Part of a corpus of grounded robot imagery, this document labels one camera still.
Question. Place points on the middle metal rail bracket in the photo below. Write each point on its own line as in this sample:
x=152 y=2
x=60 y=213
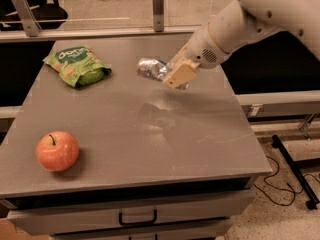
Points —
x=158 y=15

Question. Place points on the black drawer handle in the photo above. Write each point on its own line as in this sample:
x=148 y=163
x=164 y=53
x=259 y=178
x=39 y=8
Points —
x=137 y=219

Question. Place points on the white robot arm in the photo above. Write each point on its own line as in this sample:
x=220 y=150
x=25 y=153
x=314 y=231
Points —
x=240 y=23

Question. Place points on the horizontal metal rail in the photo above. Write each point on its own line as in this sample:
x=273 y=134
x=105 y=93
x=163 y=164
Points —
x=54 y=35

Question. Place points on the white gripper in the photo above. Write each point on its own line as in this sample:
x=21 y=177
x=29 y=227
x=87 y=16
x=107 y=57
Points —
x=202 y=49

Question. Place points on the grey lower drawer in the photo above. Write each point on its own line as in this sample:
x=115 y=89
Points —
x=202 y=229

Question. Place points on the left metal rail bracket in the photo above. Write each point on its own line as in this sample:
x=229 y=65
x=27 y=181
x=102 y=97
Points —
x=28 y=21

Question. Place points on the metal rail bracket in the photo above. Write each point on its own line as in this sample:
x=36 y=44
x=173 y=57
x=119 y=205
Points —
x=28 y=21
x=158 y=15

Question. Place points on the grey drawer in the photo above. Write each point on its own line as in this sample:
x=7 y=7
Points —
x=202 y=229
x=104 y=215

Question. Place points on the grey top drawer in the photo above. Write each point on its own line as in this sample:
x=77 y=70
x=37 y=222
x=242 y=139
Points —
x=104 y=215

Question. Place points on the crushed silver redbull can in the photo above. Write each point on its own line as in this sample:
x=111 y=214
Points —
x=154 y=69

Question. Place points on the red apple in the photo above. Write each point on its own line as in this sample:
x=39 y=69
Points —
x=57 y=151

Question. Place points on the black floor stand bar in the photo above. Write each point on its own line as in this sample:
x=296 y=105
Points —
x=296 y=167

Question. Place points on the black office chair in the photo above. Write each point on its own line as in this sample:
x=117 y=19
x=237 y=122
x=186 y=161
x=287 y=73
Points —
x=48 y=13

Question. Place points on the green chip bag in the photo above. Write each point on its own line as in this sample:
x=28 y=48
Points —
x=78 y=66

